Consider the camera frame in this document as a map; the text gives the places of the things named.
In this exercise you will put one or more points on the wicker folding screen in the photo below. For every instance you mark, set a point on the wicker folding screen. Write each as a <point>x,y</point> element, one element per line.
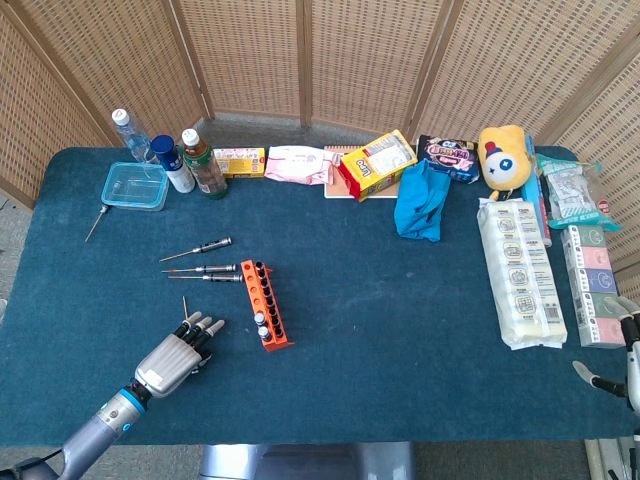
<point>350,50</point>

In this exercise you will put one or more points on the pastel boxes multipack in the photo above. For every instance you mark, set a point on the pastel boxes multipack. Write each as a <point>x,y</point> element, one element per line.
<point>595,280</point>

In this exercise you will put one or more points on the tea bottle green label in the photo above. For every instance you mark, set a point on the tea bottle green label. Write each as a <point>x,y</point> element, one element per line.
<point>205,170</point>

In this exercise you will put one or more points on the yellow red biscuit pack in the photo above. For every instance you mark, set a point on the yellow red biscuit pack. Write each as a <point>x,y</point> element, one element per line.
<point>375,165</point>

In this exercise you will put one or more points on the clear container blue rim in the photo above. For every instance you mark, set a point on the clear container blue rim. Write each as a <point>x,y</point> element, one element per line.
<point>135,187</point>

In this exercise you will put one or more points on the brown spiral notebook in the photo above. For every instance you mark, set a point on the brown spiral notebook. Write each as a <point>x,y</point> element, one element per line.
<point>339,193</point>

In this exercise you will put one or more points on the dark purple pad pack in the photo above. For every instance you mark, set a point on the dark purple pad pack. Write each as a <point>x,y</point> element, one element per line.
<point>450,157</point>

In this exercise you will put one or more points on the black screwdriver silver cap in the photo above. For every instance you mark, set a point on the black screwdriver silver cap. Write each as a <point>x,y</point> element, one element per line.
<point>265,333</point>
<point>259,319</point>

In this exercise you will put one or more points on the pink wet wipes pack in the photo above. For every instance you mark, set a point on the pink wet wipes pack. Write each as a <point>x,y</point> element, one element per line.
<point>297,165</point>

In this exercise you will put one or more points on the orange bit holder rack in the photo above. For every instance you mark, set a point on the orange bit holder rack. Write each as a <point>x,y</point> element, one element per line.
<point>272,345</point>

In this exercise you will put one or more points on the long blue box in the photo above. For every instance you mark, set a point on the long blue box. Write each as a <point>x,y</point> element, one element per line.
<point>534,195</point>

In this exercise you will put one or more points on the grey robot torso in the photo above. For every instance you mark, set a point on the grey robot torso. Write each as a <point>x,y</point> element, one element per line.
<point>305,462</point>

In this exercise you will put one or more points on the long white tissue pack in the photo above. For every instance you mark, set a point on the long white tissue pack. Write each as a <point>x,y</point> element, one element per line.
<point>525,280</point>

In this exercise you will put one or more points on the green white plastic bag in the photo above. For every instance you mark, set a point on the green white plastic bag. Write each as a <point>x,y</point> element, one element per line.
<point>575,195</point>

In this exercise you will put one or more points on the white metal frame bar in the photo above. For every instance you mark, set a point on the white metal frame bar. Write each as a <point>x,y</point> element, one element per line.
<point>595,462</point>

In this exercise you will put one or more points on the blue felt table cover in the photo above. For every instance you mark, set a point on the blue felt table cover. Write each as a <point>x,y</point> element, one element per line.
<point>375,325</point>

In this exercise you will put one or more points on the white bottle blue cap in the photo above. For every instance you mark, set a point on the white bottle blue cap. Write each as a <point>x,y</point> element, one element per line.
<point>175,167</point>

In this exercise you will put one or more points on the yellow plush toy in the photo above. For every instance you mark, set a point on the yellow plush toy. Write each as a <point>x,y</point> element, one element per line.
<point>502,160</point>

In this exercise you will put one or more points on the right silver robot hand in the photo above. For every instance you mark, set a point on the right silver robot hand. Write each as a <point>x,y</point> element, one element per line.
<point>634,360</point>

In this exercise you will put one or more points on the yellow cardboard box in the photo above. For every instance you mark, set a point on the yellow cardboard box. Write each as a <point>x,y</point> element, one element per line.
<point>240,162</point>

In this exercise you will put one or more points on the clear water bottle white cap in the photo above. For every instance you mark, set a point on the clear water bottle white cap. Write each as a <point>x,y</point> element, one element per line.
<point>131,137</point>

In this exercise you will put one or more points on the blue crumpled cloth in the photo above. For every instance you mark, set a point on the blue crumpled cloth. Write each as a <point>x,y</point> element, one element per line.
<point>420,205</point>

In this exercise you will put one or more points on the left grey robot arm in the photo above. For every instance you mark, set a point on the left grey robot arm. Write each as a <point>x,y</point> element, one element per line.
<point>95,432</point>

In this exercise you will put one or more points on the small thin metal probe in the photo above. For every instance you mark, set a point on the small thin metal probe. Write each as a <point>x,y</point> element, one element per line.
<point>97,222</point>

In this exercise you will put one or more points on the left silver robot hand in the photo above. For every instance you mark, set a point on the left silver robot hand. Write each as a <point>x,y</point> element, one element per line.
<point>167,367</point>

